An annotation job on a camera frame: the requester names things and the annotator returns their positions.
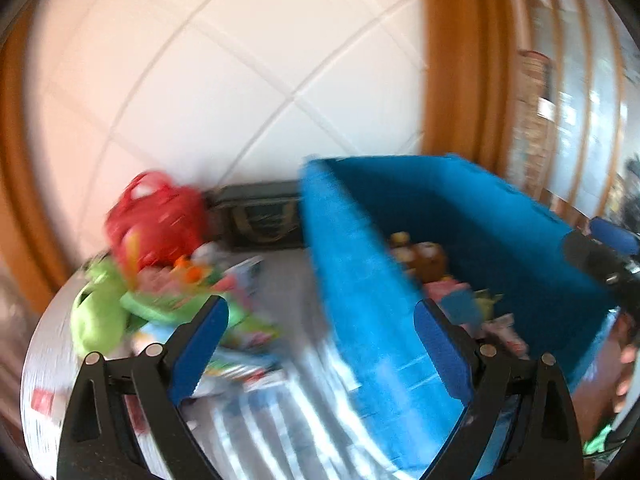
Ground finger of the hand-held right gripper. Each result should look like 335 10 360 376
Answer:
562 230 640 311
590 216 640 257

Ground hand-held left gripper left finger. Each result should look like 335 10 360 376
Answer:
56 295 230 480

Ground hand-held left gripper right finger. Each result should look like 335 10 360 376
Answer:
414 298 585 480

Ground green frog plush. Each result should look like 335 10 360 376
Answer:
70 255 133 356

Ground blue plastic storage bin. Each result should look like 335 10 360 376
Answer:
299 154 621 480

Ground cloth-covered desktop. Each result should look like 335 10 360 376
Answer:
22 250 426 480

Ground person's right hand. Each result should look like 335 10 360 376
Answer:
614 345 640 411

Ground colourful picture book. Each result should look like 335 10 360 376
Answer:
195 350 286 396

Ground pink box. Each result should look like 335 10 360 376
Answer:
425 280 473 311

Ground light green cloth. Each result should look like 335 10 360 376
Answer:
120 287 203 323

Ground black hanging clothes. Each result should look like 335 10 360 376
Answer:
610 157 640 221

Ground white orange toy figure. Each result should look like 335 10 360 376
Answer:
175 245 221 286

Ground blue white picture box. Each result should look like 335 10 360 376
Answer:
225 256 266 311

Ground brown teddy bear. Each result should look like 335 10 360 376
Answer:
390 232 448 281

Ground red toy handbag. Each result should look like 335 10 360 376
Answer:
105 171 208 273

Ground patterned rolled carpet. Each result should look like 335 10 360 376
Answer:
510 49 561 191

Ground dark rectangular case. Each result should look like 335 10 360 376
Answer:
212 182 307 252

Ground wooden slatted glass partition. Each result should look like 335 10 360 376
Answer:
515 0 640 216

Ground wooden door frame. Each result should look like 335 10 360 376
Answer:
420 0 521 161

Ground wooden wall trim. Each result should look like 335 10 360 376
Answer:
0 10 71 301

